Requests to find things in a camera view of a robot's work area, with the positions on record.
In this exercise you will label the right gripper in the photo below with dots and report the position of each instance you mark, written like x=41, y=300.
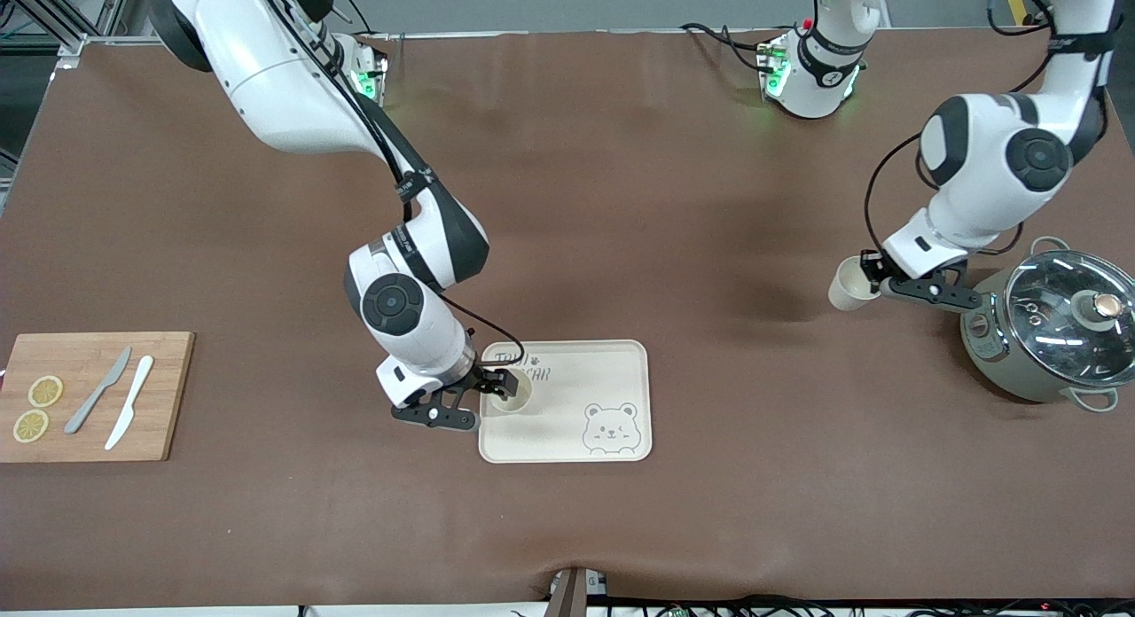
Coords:
x=480, y=382

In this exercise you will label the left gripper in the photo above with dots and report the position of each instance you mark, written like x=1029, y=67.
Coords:
x=872, y=269

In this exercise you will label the white paper-look cup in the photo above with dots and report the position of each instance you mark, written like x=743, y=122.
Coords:
x=847, y=289
x=514, y=402

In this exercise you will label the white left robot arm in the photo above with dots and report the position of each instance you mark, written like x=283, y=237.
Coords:
x=975, y=183

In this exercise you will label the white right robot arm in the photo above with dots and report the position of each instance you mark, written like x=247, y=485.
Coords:
x=266, y=76

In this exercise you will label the cream bear print tray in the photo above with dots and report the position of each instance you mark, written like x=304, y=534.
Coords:
x=567, y=431

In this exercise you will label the grey-green electric cooking pot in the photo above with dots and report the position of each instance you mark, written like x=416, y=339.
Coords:
x=998, y=360

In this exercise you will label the glass pot lid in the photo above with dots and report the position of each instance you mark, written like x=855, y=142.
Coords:
x=1055, y=324

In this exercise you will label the brown table mat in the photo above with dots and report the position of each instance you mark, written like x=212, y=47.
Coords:
x=665, y=200

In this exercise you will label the bamboo cutting board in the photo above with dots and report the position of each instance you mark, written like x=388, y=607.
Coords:
x=160, y=422

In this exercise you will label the white plastic knife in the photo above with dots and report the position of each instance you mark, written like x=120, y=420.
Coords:
x=131, y=402

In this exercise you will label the grey plastic knife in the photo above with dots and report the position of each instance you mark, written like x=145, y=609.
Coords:
x=93, y=395

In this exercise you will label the lemon slice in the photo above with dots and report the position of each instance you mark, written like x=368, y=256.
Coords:
x=45, y=391
x=31, y=426

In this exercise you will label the grey table edge bracket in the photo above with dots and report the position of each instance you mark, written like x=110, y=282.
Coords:
x=575, y=595

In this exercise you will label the aluminium frame with dark struts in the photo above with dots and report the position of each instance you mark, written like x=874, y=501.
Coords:
x=75, y=41

